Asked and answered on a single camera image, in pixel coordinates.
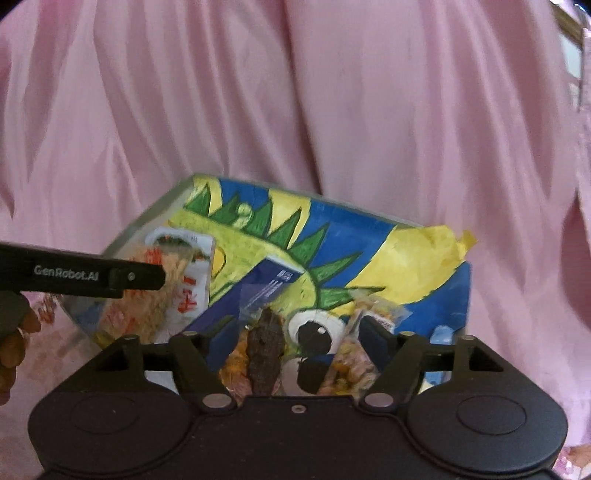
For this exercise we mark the dark brown jerky packet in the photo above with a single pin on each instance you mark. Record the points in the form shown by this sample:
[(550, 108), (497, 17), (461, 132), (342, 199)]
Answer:
[(265, 350)]

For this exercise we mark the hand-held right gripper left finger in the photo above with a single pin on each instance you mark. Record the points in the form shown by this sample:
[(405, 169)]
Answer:
[(224, 342)]

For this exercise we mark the white orange snack packet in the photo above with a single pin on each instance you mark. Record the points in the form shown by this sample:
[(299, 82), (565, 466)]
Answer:
[(189, 300)]

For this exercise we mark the clear candy packet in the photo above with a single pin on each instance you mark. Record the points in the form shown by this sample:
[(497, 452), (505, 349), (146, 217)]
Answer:
[(351, 365)]

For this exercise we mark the large pink curtain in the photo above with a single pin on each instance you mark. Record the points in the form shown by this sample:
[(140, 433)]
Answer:
[(323, 115)]

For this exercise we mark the painted cardboard box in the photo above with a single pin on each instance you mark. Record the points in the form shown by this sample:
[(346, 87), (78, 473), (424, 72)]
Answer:
[(351, 249)]

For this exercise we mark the blue snack packet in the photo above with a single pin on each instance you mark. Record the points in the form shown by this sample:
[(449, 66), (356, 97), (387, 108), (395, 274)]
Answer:
[(263, 286)]

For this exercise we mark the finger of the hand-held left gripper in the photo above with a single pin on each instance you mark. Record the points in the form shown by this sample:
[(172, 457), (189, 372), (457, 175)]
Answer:
[(138, 277)]

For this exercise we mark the pink floral blanket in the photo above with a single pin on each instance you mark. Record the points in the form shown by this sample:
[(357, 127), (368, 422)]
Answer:
[(55, 367)]

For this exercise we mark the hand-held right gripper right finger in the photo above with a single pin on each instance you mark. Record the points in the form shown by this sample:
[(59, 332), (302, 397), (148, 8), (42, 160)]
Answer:
[(374, 342)]

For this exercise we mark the person's left hand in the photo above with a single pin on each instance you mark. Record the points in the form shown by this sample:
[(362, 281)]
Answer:
[(13, 355)]

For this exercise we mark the window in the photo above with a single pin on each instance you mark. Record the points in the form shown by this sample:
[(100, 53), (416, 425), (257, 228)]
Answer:
[(571, 23)]

